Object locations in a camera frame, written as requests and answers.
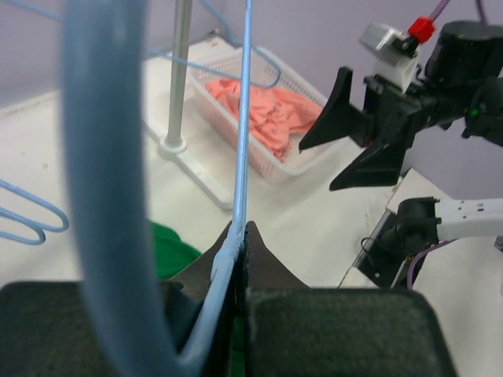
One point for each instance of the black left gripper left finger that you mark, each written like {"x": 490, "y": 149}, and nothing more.
{"x": 115, "y": 322}

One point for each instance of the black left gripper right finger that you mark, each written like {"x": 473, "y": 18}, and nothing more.
{"x": 295, "y": 330}

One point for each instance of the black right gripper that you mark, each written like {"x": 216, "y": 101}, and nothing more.
{"x": 387, "y": 125}

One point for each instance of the green t shirt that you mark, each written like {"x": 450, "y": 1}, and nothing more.
{"x": 172, "y": 255}

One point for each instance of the blue wire hanger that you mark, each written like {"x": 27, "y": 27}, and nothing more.
{"x": 37, "y": 227}
{"x": 102, "y": 48}
{"x": 239, "y": 48}

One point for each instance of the white plastic basket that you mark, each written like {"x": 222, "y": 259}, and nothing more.
{"x": 274, "y": 171}

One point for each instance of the pink cloth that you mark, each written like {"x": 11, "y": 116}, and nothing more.
{"x": 274, "y": 115}

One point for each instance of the white clothes rack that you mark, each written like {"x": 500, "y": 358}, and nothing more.
{"x": 170, "y": 144}

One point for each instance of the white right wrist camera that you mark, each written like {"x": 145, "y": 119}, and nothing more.
{"x": 397, "y": 54}

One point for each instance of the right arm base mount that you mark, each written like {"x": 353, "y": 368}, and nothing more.
{"x": 379, "y": 263}

